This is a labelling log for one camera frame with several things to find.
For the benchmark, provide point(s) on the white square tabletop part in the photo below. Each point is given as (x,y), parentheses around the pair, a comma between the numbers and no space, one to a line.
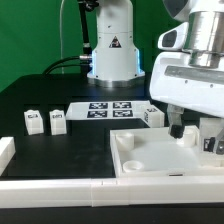
(152,152)

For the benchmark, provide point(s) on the white sheet with tags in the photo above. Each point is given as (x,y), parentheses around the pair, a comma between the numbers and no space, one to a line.
(106,110)

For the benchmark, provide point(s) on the white left fence block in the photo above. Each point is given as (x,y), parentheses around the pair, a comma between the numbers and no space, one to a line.
(7,151)

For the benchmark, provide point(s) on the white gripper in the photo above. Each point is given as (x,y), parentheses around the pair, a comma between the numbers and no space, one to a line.
(176,83)

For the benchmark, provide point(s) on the white front fence rail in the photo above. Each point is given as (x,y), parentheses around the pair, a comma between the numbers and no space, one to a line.
(111,192)

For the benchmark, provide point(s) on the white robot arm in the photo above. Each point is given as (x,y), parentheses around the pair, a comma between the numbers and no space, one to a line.
(115,61)

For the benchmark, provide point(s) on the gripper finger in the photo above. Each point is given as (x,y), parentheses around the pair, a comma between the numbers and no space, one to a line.
(219,143)

